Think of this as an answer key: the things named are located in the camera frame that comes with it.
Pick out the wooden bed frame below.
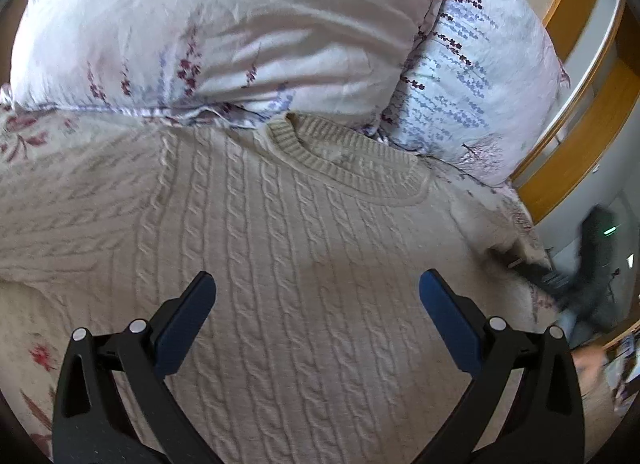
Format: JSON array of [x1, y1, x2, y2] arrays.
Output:
[[512, 0, 639, 224]]

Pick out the floral bed sheet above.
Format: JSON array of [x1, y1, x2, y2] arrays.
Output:
[[0, 83, 557, 460]]

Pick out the pink floral pillow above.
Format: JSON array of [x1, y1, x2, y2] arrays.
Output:
[[9, 0, 442, 127]]

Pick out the person's right hand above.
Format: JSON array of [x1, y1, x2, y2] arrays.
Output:
[[572, 344, 606, 396]]

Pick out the white blue-flower pillow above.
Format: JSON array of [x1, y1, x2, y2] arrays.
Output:
[[378, 0, 568, 186]]

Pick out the beige cable-knit sweater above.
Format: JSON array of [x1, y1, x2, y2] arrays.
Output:
[[0, 112, 551, 464]]

